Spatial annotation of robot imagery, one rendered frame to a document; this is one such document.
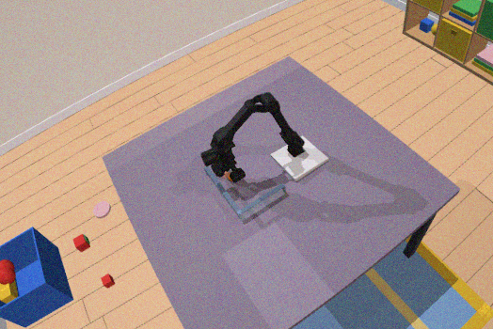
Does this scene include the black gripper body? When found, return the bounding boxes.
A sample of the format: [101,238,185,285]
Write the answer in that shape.
[218,154,246,182]

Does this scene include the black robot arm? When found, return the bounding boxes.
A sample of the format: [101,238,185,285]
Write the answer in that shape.
[200,92,305,178]

